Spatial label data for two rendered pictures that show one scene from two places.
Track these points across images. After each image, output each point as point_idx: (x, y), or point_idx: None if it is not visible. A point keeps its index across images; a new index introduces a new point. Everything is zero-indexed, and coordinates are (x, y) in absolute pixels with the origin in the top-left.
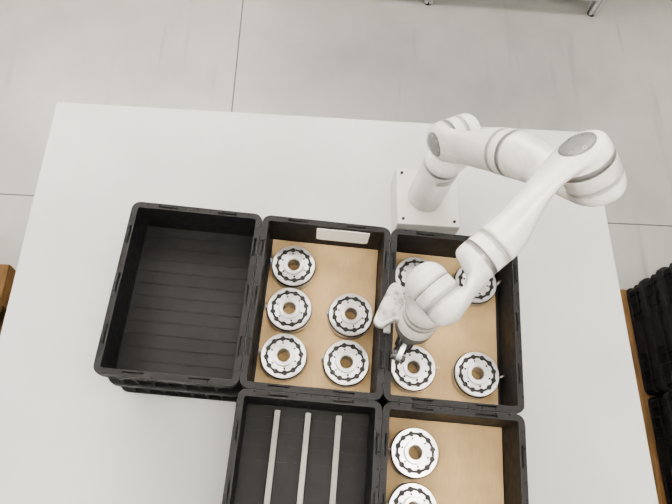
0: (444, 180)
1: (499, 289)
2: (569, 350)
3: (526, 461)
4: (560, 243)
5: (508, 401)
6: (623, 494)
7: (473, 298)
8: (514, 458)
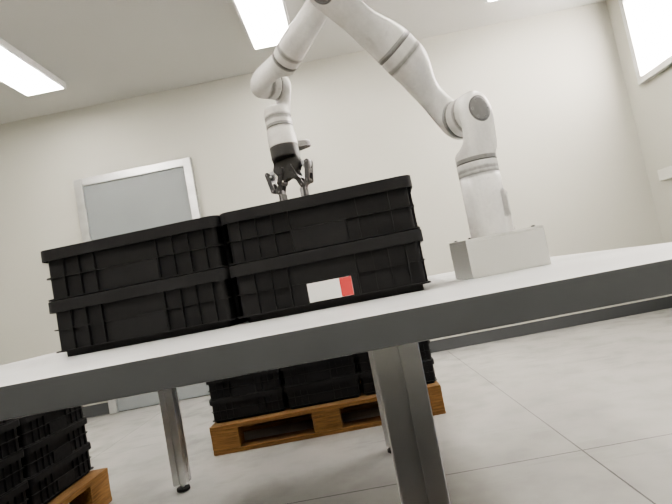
0: (457, 167)
1: (374, 228)
2: (327, 315)
3: (173, 223)
4: (530, 277)
5: (239, 238)
6: (75, 367)
7: (261, 71)
8: (181, 238)
